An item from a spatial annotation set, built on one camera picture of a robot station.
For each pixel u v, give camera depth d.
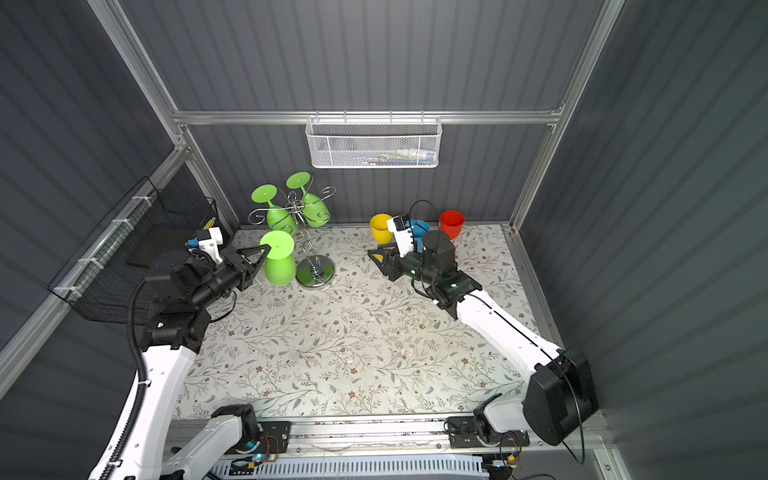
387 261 0.65
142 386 0.42
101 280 0.65
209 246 0.61
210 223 0.85
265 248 0.67
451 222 1.00
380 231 0.99
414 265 0.65
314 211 0.94
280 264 0.73
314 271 1.05
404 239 0.65
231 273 0.59
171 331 0.47
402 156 0.92
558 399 0.41
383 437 0.75
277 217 0.91
